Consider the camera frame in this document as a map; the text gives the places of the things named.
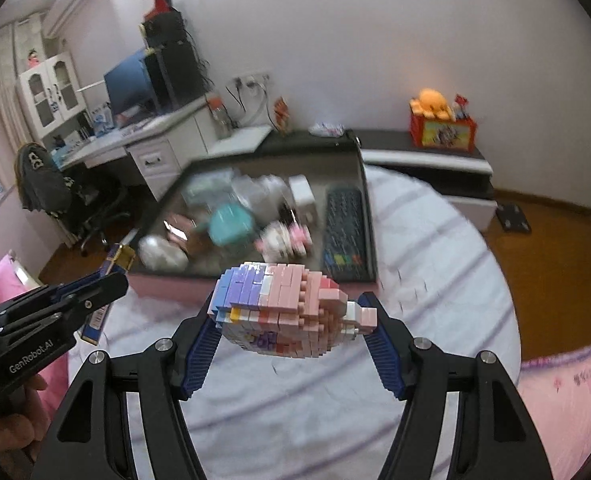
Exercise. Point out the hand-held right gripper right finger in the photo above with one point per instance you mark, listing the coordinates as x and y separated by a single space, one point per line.
390 360

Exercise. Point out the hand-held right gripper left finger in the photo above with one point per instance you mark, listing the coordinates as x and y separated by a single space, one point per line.
200 355

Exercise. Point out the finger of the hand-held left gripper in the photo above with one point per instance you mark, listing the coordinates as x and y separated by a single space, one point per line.
105 290
78 286

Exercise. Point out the blue and yellow box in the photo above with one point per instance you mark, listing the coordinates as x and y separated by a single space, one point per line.
120 257

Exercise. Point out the pink box with dark interior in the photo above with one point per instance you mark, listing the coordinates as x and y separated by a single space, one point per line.
210 275

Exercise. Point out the large pink block figure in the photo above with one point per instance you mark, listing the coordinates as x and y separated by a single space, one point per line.
285 305

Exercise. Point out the teal round case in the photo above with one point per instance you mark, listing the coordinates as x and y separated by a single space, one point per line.
230 222

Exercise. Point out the clear plastic bag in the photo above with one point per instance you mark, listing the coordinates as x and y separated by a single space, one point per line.
250 187

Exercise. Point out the person's left hand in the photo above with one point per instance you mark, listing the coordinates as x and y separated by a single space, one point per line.
5 435

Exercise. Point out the pink blanket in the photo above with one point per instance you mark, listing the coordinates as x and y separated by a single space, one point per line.
30 275

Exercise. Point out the white cat figurine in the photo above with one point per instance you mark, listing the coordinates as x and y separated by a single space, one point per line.
163 252

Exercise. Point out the black office chair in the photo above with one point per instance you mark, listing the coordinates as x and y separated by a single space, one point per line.
95 210

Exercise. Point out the copper metal tin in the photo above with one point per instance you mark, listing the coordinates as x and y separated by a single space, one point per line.
183 227

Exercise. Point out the grey jacket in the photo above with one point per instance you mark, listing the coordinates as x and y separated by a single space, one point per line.
43 180

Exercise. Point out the black remote control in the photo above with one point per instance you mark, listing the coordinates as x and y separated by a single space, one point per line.
344 230

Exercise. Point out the small pink block figure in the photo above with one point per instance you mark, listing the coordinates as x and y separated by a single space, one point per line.
283 237

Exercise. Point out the white desk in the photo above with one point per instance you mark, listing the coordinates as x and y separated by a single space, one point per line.
160 155

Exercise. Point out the blue and white box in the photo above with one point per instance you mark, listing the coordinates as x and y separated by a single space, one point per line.
102 119

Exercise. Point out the pink printed sheet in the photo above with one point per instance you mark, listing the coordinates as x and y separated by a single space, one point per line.
570 380

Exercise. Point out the small white box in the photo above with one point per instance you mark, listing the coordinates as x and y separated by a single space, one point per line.
303 195

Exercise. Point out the black floor scale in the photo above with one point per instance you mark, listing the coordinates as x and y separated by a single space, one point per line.
513 217

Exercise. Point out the dark top TV bench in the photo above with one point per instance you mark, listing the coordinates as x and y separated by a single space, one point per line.
425 170

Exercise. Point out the white glass-door cabinet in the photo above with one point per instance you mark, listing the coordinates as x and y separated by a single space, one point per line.
50 92

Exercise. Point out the glass bottle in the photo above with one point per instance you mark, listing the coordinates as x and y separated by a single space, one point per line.
219 117

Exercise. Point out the black computer monitor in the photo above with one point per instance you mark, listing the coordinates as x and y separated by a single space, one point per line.
125 82

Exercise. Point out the white curtain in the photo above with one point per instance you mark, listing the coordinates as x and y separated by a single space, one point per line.
10 75

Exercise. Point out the black computer tower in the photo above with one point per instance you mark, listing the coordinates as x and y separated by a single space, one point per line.
178 75

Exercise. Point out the pink doll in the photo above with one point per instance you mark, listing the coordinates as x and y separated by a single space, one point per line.
33 58

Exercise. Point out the red storage box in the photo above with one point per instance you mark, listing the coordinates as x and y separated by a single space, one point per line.
443 132

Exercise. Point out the white snack packet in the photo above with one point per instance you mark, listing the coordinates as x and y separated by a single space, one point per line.
327 129

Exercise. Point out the red paper ornament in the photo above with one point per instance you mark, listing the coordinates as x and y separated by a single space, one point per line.
282 115

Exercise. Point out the orange octopus plush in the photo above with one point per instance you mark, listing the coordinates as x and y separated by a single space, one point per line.
430 101

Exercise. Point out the small red toy figures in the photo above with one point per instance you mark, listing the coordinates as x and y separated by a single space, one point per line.
463 107

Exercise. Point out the black speaker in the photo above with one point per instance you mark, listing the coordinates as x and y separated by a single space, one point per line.
164 30

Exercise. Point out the red paper bag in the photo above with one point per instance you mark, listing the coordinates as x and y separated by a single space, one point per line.
159 5

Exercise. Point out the white wall socket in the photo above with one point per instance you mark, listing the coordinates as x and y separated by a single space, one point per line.
250 81

